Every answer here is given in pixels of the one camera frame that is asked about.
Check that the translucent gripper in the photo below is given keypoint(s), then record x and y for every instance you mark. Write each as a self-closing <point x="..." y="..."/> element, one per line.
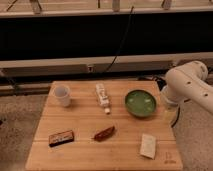
<point x="171" y="108"/>

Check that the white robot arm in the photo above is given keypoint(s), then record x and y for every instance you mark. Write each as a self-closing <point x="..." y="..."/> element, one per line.
<point x="187" y="81"/>

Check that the green bowl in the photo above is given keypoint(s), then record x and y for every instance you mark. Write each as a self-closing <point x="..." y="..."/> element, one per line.
<point x="140" y="103"/>

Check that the white paper packet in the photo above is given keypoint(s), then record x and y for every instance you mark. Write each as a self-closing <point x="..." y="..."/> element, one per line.
<point x="148" y="146"/>

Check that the white tube with cap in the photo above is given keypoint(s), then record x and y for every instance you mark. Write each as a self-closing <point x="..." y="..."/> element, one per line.
<point x="103" y="98"/>

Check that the dark chocolate bar box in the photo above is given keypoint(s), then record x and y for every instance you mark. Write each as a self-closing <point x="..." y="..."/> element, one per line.
<point x="61" y="138"/>

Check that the white plastic cup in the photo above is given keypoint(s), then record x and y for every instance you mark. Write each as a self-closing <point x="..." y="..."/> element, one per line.
<point x="62" y="94"/>

